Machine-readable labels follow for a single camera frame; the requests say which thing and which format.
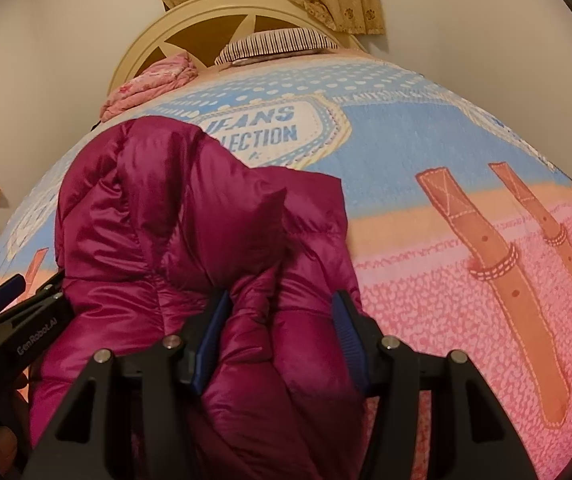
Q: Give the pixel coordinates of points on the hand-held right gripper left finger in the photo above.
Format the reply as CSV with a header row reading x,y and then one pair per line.
x,y
211,340

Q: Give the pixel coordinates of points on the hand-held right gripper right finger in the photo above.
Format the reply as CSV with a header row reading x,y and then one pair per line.
x,y
351,340

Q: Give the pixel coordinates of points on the magenta puffer jacket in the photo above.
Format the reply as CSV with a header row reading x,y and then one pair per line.
x,y
166,210

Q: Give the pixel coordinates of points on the pink and blue printed blanket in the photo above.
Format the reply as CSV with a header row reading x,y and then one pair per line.
x,y
440,310

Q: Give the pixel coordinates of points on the pink folded quilt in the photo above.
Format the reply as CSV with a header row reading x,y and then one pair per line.
x,y
151,82

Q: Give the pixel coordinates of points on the cream wooden headboard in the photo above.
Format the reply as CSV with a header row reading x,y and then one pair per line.
x,y
141,45

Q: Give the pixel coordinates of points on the striped pillow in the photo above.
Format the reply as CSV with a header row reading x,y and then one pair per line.
x,y
276,42

